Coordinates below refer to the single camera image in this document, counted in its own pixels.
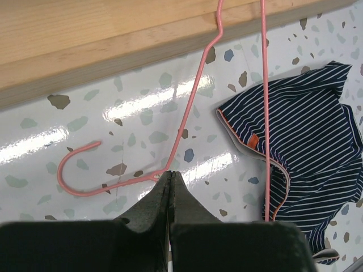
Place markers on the navy striped underwear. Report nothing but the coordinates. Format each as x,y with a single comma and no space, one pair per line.
313,144

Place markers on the wooden hanging rack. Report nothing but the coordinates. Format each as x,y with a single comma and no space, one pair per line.
48,46

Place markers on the pink wire hanger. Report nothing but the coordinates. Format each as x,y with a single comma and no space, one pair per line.
154,176

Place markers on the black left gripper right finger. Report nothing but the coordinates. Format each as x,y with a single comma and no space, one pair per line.
201,242

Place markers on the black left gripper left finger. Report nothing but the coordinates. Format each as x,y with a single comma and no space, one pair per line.
134,241

